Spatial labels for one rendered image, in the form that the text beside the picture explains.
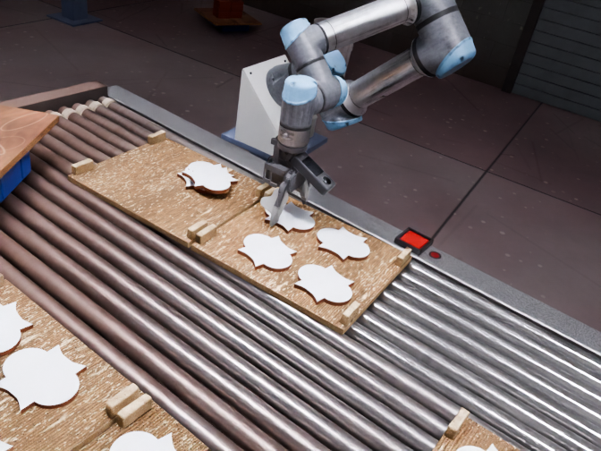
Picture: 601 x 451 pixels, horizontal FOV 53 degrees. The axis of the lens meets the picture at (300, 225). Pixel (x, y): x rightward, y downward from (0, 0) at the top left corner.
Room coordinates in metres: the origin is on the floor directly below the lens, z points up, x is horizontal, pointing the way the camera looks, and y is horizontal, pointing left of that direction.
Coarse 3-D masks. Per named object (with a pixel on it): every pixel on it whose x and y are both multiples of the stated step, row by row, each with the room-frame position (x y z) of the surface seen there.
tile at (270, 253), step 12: (252, 240) 1.14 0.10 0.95; (264, 240) 1.15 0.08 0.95; (276, 240) 1.16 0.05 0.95; (240, 252) 1.09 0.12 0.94; (252, 252) 1.09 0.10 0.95; (264, 252) 1.10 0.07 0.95; (276, 252) 1.11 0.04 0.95; (288, 252) 1.12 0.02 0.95; (264, 264) 1.06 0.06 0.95; (276, 264) 1.07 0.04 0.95; (288, 264) 1.07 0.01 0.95
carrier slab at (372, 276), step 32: (224, 224) 1.20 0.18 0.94; (256, 224) 1.23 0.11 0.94; (320, 224) 1.28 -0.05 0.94; (224, 256) 1.07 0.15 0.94; (320, 256) 1.14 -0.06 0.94; (384, 256) 1.19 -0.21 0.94; (288, 288) 1.00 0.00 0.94; (352, 288) 1.05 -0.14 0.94; (384, 288) 1.08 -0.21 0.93; (320, 320) 0.93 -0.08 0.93; (352, 320) 0.94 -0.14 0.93
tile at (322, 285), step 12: (300, 276) 1.04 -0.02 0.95; (312, 276) 1.05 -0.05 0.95; (324, 276) 1.06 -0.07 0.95; (336, 276) 1.07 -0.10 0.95; (300, 288) 1.01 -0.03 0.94; (312, 288) 1.01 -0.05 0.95; (324, 288) 1.01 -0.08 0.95; (336, 288) 1.02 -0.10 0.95; (348, 288) 1.03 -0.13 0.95; (324, 300) 0.98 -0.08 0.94; (336, 300) 0.98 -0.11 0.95; (348, 300) 0.99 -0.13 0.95
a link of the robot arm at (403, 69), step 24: (432, 24) 1.58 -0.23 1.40; (456, 24) 1.58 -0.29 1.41; (432, 48) 1.57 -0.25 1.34; (456, 48) 1.55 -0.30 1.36; (384, 72) 1.66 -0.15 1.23; (408, 72) 1.62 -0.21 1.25; (432, 72) 1.59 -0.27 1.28; (360, 96) 1.69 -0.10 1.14; (384, 96) 1.68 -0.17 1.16; (336, 120) 1.71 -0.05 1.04; (360, 120) 1.74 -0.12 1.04
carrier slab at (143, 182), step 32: (128, 160) 1.42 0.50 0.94; (160, 160) 1.45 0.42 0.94; (192, 160) 1.48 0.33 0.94; (96, 192) 1.24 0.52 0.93; (128, 192) 1.26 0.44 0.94; (160, 192) 1.29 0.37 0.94; (192, 192) 1.31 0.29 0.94; (224, 192) 1.34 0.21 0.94; (160, 224) 1.15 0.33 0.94; (192, 224) 1.18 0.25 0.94
